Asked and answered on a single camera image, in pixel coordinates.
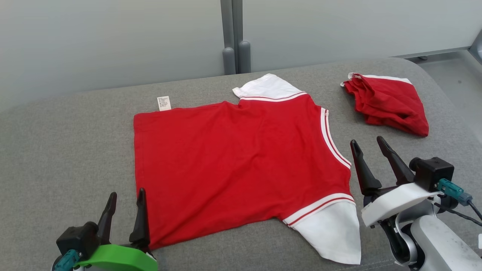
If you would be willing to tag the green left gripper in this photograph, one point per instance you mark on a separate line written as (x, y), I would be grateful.
(120, 259)

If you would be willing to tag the grey partition post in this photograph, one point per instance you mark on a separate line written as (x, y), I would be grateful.
(236, 37)

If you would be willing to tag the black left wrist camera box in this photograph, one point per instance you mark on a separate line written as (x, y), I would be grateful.
(77, 239)

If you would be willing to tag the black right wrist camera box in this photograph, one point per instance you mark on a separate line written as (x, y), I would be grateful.
(433, 173)

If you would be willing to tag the grey partition base rail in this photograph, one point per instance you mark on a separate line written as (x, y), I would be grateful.
(433, 52)

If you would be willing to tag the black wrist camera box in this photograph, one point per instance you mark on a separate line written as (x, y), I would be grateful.
(433, 173)
(77, 239)

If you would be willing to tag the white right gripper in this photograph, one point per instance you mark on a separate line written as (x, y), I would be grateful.
(395, 203)

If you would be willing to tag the red jersey white sleeves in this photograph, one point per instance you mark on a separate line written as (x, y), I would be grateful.
(233, 162)

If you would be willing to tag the plain red shorts white trim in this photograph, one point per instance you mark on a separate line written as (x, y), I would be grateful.
(391, 105)

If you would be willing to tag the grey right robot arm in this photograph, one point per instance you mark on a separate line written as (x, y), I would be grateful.
(440, 244)

